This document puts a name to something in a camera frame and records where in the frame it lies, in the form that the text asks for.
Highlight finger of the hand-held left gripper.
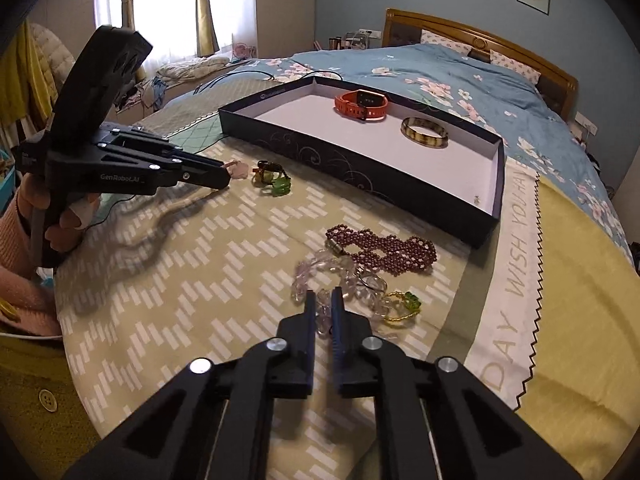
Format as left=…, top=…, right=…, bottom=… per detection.
left=102, top=127, right=223, bottom=167
left=150, top=157, right=232, bottom=192

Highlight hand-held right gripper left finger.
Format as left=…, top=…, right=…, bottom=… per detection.
left=62, top=290, right=317, bottom=480

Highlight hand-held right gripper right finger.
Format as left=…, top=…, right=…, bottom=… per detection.
left=330, top=287, right=583, bottom=480

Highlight clear crystal bracelet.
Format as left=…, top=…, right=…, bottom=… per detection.
left=291, top=255, right=396, bottom=341

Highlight yellow green beaded ring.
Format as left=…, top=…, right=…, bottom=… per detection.
left=382, top=290, right=422, bottom=323

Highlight gold yellow ring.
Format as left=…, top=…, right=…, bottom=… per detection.
left=251, top=171, right=292, bottom=197

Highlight purple beaded bracelet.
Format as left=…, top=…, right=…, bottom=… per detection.
left=325, top=226, right=438, bottom=277

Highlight dark blue cardboard box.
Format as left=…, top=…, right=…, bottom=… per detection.
left=218, top=76, right=506, bottom=249

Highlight person's left forearm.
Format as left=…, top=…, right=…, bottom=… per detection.
left=0, top=180, right=62, bottom=337

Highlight person's left hand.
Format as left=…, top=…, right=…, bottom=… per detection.
left=45, top=195, right=101, bottom=253

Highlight white quilted jacket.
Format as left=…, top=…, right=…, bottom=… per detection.
left=27, top=22, right=77, bottom=92

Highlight hanging yellow cloth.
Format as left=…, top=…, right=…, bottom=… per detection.
left=0, top=22, right=32, bottom=126

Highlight white quilt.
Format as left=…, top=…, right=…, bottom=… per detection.
left=154, top=56, right=237, bottom=87

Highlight green yellow patchwork blanket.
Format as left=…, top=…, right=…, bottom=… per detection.
left=54, top=77, right=640, bottom=480

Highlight olive curtain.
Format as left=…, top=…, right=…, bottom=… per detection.
left=187, top=0, right=221, bottom=57

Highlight orange smartwatch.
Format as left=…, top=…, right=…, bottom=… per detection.
left=334, top=89, right=390, bottom=122

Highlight nightstand bottles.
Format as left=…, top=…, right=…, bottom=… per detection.
left=314, top=30, right=383, bottom=52

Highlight tortoiseshell bangle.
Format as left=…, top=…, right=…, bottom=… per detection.
left=400, top=116, right=449, bottom=150

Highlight bed with floral duvet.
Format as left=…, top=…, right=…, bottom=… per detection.
left=247, top=42, right=637, bottom=273

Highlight person's yellow garment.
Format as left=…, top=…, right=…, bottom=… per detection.
left=0, top=300, right=103, bottom=466

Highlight white patterned pillow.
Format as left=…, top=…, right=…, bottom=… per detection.
left=420, top=29, right=473, bottom=58
left=490, top=50, right=542, bottom=86

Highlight wooden headboard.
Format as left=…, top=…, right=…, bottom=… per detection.
left=384, top=8, right=578, bottom=121

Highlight small silver ring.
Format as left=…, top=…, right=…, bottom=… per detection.
left=356, top=270, right=388, bottom=293

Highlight black cable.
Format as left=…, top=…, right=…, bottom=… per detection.
left=192, top=66, right=346, bottom=97

